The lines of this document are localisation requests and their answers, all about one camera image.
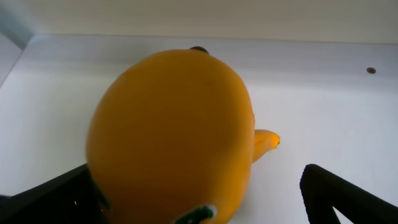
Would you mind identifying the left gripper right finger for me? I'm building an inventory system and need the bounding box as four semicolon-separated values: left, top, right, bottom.
298;163;398;224

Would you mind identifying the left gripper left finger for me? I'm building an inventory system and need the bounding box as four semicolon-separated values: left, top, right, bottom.
0;163;110;224

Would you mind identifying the yellow rubber duck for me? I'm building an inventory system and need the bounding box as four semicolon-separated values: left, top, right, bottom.
85;45;281;224

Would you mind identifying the white shelf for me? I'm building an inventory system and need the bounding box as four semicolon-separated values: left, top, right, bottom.
0;0;398;224

